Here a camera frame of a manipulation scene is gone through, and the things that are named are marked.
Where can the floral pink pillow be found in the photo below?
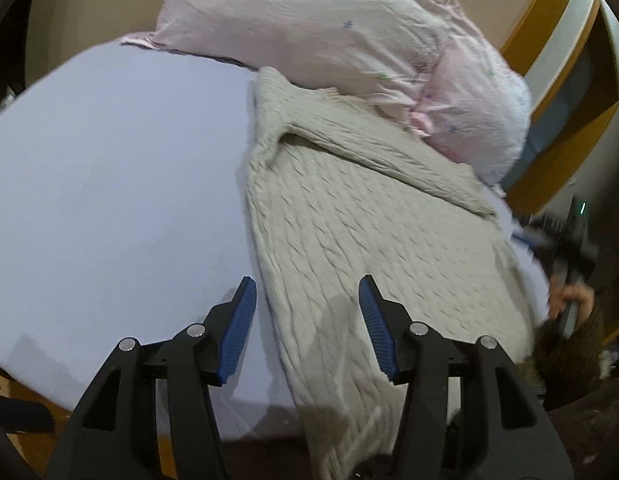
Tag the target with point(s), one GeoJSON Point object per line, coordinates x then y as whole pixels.
{"type": "Point", "coordinates": [475, 109]}
{"type": "Point", "coordinates": [383, 51]}

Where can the lavender bed sheet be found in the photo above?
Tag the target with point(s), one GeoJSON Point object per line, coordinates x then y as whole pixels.
{"type": "Point", "coordinates": [122, 208]}

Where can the wooden headboard frame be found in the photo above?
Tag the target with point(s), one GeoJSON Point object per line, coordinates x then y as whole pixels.
{"type": "Point", "coordinates": [566, 52]}

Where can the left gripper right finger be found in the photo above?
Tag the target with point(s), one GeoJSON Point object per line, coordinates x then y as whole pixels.
{"type": "Point", "coordinates": [468, 414]}

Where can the left floral pink pillow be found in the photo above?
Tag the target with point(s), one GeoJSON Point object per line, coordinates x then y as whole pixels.
{"type": "Point", "coordinates": [383, 51]}

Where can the beige cable knit sweater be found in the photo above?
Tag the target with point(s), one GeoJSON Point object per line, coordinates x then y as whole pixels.
{"type": "Point", "coordinates": [337, 192]}

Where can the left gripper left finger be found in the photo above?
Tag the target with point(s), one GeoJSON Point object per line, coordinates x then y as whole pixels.
{"type": "Point", "coordinates": [113, 433]}

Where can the right floral pink pillow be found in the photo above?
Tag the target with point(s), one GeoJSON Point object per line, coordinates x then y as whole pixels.
{"type": "Point", "coordinates": [475, 109]}

